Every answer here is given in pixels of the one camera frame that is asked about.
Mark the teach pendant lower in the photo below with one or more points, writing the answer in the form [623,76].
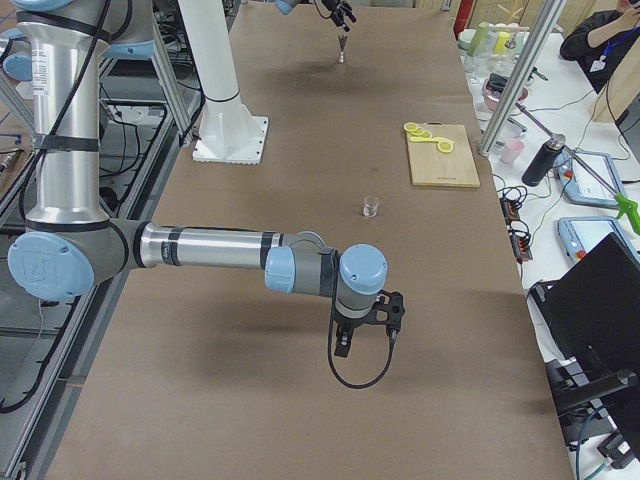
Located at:
[580,235]

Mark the pink cup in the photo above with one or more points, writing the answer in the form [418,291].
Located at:
[512,149]

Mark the teach pendant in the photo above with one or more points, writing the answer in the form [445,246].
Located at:
[580,235]
[580,187]

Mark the steel double jigger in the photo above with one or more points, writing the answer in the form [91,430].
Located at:
[342,41]

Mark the white camera mast base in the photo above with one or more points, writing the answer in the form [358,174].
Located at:
[228,132]

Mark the seated person in black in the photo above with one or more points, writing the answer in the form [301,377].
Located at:
[601,42]

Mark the teach pendant upper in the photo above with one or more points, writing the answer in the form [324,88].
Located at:
[580,187]

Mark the black water bottle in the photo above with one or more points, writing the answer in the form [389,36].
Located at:
[543,160]

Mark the yellow plastic knife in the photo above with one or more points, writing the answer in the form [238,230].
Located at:
[438,140]

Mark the green cup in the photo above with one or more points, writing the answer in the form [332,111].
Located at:
[479,39]

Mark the aluminium frame post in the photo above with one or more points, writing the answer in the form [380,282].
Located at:
[541,29]

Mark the bamboo cutting board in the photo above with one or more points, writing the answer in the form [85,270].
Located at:
[430,167]

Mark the black monitor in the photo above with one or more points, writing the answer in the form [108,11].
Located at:
[592,313]

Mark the yellow cup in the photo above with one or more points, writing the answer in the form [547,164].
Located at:
[502,38]

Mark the clear glass measuring cup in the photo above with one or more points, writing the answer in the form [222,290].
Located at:
[371,205]

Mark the lemon slice front top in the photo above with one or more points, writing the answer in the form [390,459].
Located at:
[445,147]

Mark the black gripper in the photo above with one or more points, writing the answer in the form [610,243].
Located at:
[348,322]
[338,10]

